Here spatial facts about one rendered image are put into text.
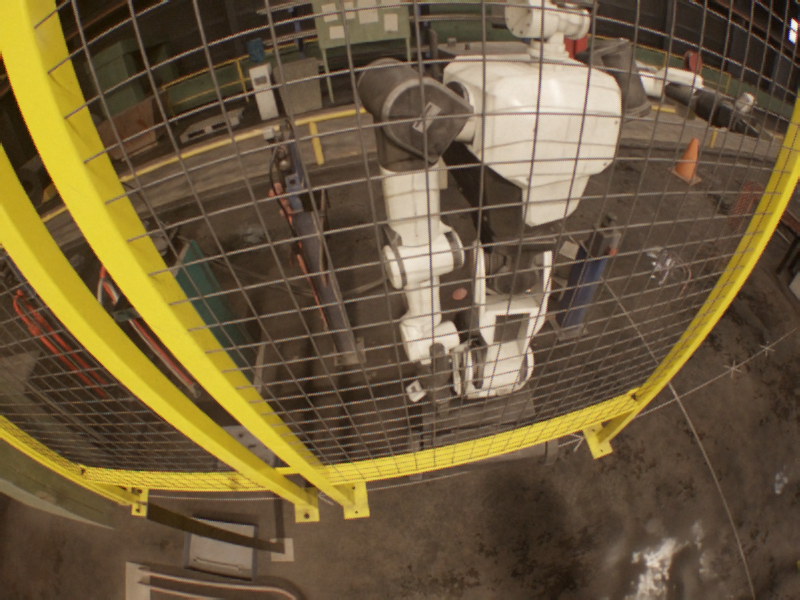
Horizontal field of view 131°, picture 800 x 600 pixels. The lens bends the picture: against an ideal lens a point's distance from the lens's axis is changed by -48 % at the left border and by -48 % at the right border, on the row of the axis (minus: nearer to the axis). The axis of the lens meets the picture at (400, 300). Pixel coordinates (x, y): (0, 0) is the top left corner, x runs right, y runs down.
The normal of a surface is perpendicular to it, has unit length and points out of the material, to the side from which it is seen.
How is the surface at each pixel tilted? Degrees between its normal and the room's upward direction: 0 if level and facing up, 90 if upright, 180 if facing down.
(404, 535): 0
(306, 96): 94
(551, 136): 95
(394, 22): 90
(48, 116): 90
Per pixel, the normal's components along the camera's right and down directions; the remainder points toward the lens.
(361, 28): 0.15, 0.71
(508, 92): -0.18, 0.40
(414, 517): -0.09, -0.68
